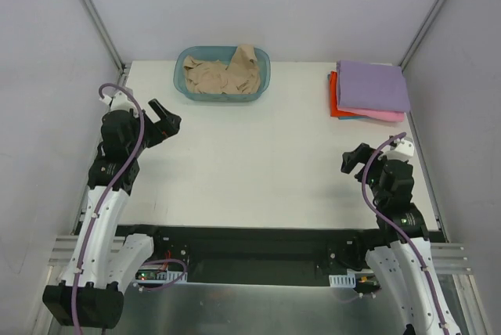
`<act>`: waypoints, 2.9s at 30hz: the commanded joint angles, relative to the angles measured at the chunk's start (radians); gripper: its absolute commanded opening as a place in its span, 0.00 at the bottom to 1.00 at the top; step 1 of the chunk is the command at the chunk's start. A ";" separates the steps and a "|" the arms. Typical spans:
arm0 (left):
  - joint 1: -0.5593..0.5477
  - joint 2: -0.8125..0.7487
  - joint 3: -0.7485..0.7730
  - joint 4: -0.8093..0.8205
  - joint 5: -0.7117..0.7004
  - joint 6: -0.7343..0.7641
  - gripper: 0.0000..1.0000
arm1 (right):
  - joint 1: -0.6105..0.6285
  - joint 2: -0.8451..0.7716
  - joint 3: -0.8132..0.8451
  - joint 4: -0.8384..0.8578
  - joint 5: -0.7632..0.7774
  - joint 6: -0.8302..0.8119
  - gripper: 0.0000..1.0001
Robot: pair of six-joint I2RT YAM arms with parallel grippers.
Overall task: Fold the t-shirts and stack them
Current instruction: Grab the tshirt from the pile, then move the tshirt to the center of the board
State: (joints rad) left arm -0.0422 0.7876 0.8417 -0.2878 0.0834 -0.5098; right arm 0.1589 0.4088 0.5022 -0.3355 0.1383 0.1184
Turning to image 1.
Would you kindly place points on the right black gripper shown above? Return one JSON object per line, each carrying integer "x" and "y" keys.
{"x": 362, "y": 161}

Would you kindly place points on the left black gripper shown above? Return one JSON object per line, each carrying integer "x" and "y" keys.
{"x": 155, "y": 127}

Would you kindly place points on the beige t shirt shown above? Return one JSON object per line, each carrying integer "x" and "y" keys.
{"x": 240, "y": 77}

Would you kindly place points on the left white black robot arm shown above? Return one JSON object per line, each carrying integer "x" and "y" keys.
{"x": 91, "y": 290}

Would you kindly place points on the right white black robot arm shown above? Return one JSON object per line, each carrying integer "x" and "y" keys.
{"x": 400, "y": 258}

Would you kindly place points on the folded teal t shirt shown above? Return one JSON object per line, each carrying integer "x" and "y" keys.
{"x": 352, "y": 118}

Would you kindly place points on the folded orange t shirt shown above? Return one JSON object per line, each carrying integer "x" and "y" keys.
{"x": 334, "y": 111}

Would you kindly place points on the folded pink t shirt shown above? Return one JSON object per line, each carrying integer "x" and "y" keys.
{"x": 381, "y": 115}

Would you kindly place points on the folded purple t shirt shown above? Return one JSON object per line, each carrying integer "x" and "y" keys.
{"x": 371, "y": 86}

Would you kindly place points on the teal plastic basin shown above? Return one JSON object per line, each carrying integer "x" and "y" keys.
{"x": 224, "y": 54}

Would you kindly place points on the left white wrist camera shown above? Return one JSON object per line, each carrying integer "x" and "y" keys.
{"x": 121, "y": 100}

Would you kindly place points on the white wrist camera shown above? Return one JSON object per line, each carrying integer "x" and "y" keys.
{"x": 401, "y": 149}
{"x": 121, "y": 100}

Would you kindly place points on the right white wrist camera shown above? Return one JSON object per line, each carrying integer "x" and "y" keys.
{"x": 401, "y": 149}

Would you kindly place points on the right aluminium frame post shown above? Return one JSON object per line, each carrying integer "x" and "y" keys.
{"x": 422, "y": 31}

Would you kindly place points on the aluminium frame post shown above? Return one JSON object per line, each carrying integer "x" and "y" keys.
{"x": 422, "y": 31}
{"x": 104, "y": 35}

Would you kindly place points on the right white cable duct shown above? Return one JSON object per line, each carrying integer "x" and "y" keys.
{"x": 346, "y": 281}

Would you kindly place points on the white cable duct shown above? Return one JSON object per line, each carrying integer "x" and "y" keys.
{"x": 157, "y": 277}
{"x": 346, "y": 281}

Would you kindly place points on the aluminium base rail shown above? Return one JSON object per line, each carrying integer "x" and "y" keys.
{"x": 448, "y": 258}

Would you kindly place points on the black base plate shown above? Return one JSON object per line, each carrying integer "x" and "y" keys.
{"x": 276, "y": 257}

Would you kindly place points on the left aluminium frame post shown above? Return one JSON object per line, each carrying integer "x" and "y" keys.
{"x": 104, "y": 35}

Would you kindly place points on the left white cable duct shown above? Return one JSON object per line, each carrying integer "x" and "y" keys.
{"x": 157, "y": 277}

